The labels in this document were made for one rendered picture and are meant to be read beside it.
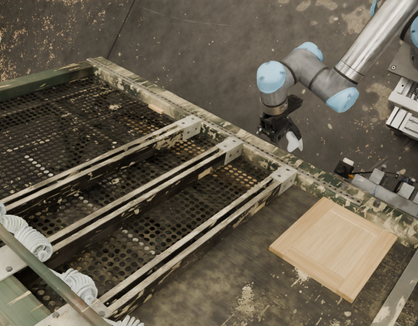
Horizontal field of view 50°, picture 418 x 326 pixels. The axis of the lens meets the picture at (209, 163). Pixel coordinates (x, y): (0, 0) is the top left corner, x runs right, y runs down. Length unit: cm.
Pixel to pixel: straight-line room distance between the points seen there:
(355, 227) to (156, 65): 217
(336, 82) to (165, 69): 235
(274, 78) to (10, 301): 87
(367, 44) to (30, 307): 104
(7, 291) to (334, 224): 112
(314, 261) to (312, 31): 179
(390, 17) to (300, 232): 82
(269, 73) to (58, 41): 322
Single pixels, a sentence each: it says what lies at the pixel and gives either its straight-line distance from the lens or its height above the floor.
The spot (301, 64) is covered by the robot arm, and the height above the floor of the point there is 158.
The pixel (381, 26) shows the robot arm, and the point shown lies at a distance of 118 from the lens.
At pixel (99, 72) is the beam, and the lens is 255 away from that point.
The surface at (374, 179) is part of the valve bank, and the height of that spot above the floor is 76.
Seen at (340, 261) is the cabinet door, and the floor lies 113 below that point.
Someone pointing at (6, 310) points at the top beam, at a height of 194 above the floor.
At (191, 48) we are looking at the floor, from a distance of 335.
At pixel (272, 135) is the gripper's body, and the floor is 146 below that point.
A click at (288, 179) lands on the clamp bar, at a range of 183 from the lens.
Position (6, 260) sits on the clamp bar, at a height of 187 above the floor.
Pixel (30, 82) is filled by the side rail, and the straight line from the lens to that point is 239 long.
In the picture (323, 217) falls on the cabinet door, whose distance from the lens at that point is 176.
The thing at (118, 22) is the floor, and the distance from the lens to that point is 384.
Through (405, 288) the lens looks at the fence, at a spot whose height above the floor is 112.
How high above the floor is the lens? 271
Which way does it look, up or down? 61 degrees down
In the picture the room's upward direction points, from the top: 78 degrees counter-clockwise
